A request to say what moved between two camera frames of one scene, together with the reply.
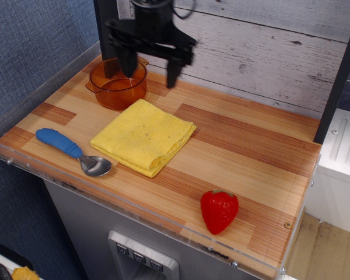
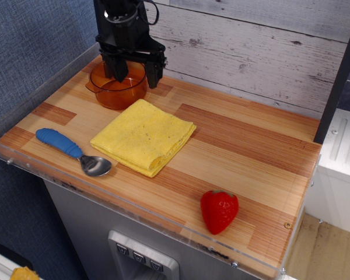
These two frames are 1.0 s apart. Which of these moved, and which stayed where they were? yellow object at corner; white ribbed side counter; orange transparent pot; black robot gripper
Moved: black robot gripper
Stayed: yellow object at corner; white ribbed side counter; orange transparent pot
